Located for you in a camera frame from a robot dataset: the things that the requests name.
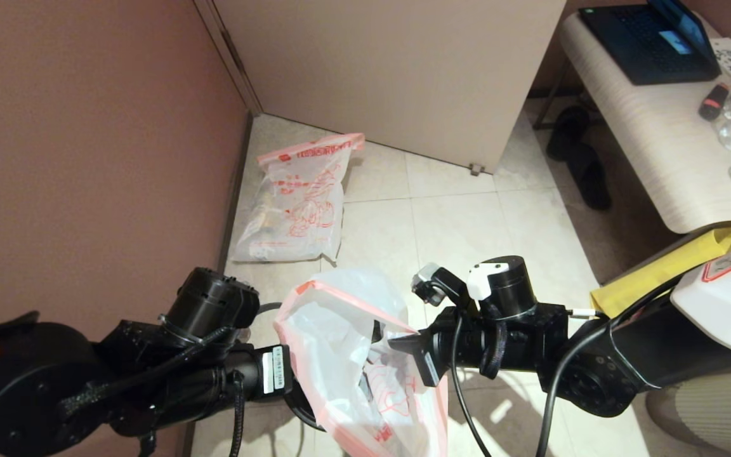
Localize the beige door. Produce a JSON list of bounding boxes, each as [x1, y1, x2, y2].
[[212, 0, 566, 173]]

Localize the black laptop blue screen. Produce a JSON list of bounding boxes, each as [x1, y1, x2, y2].
[[578, 0, 721, 85]]

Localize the white red-printed used trash bag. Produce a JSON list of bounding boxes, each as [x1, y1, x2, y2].
[[229, 132, 365, 264]]

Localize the beige door frame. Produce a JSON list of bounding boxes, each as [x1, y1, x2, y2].
[[193, 0, 263, 119]]

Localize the clear pink-edged new trash bag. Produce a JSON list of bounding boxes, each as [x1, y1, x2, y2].
[[273, 268, 449, 457]]

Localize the black slipper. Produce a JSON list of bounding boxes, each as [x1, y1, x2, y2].
[[565, 145, 612, 211], [546, 105, 591, 161]]

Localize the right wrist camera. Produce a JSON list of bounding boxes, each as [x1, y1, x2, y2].
[[411, 262, 468, 308]]

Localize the cream ribbed pedestal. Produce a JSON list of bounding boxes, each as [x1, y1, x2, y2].
[[645, 371, 731, 457]]

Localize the yellow fabric tote bag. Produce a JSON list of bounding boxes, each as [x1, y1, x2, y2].
[[589, 222, 731, 318]]

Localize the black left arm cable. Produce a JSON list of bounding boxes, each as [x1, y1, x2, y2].
[[61, 327, 246, 457]]

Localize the white wood-grain table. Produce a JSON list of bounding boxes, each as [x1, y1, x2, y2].
[[532, 11, 731, 235]]

